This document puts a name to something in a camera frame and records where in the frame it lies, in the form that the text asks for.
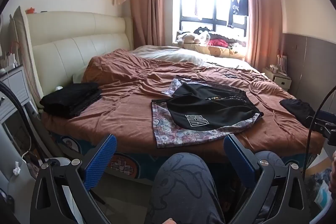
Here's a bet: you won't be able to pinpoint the hanging black garment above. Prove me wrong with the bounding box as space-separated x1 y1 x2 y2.
227 0 249 28

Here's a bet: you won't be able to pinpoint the thin black cable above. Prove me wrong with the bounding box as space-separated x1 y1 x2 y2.
210 66 266 82

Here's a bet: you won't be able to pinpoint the bear patterned pants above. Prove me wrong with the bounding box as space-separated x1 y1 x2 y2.
151 76 263 149

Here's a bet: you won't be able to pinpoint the red cloth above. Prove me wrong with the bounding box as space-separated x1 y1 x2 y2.
208 39 229 47

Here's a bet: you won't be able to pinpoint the cream leather headboard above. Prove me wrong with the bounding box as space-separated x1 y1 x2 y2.
26 11 135 106

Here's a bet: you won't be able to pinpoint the folded black clothes stack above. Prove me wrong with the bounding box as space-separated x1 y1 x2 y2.
39 82 102 119

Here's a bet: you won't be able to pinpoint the grey dresser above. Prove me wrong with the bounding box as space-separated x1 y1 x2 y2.
0 66 40 123

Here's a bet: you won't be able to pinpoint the white nightstand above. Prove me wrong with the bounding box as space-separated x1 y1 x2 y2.
262 68 292 91

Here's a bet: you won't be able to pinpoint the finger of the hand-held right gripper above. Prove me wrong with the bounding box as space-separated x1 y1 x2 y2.
314 112 336 146

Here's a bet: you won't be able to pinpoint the crumpled black cloth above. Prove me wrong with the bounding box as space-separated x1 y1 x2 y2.
279 99 319 128

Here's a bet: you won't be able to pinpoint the white floor appliance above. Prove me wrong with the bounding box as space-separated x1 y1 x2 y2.
39 157 73 169

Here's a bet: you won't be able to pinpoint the black framed window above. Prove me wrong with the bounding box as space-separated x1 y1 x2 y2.
180 0 249 37

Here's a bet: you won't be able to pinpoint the brown blanket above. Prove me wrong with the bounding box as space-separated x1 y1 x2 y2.
42 49 324 161

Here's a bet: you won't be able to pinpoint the beige padded board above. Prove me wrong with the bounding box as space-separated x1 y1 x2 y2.
13 6 45 107

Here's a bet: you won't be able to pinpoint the dark ruffled cushion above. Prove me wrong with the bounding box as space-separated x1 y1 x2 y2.
210 32 248 47

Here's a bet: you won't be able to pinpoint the black pants with white print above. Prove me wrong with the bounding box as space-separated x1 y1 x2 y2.
167 81 264 133

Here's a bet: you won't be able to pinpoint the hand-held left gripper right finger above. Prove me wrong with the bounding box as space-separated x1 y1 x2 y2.
224 134 311 224

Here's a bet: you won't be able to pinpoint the yellow bear print pillow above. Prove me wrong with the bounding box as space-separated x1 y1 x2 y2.
184 43 246 60

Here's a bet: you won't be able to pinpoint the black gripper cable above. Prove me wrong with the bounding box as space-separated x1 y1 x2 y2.
301 87 336 178
0 81 44 163

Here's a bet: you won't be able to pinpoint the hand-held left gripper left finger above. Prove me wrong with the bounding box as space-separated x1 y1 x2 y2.
30 134 118 224

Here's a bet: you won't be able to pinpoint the black and white plush toy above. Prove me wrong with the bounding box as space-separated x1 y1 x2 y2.
194 27 212 44

